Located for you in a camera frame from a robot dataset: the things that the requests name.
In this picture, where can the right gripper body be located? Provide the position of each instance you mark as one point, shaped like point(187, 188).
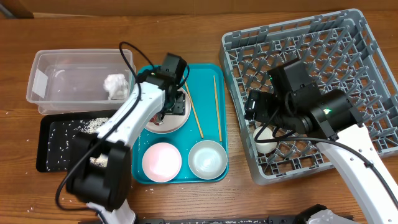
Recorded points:
point(259, 106)

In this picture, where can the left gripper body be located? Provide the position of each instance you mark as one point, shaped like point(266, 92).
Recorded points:
point(178, 106)

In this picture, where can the white tissue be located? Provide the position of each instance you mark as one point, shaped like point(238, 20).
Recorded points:
point(117, 86)

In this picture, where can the pink bowl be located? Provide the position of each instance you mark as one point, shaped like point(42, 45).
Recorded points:
point(161, 162)

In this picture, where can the red snack wrapper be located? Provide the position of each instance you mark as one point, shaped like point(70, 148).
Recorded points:
point(156, 119)

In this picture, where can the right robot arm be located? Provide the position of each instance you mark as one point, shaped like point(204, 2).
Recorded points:
point(335, 126)

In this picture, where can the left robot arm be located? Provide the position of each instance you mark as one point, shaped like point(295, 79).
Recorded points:
point(99, 172)

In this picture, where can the grey dishwasher rack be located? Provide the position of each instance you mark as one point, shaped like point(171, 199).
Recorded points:
point(340, 52)

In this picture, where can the pink round plate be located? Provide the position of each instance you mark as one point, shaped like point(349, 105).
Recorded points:
point(172, 122)

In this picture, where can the teal plastic tray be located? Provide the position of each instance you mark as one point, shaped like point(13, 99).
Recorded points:
point(206, 86)

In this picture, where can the left wooden chopstick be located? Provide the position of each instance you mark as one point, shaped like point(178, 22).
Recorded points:
point(194, 110)

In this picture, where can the wooden chopstick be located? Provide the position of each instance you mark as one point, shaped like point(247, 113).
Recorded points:
point(194, 110)
point(217, 109)

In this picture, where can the right wooden chopstick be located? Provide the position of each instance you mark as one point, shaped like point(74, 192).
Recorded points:
point(217, 109)

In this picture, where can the grey-white bowl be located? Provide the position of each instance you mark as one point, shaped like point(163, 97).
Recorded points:
point(207, 160)

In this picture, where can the clear plastic bin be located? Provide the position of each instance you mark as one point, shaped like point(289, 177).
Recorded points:
point(71, 80)

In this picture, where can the black tray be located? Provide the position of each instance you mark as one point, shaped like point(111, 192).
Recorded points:
point(56, 135)

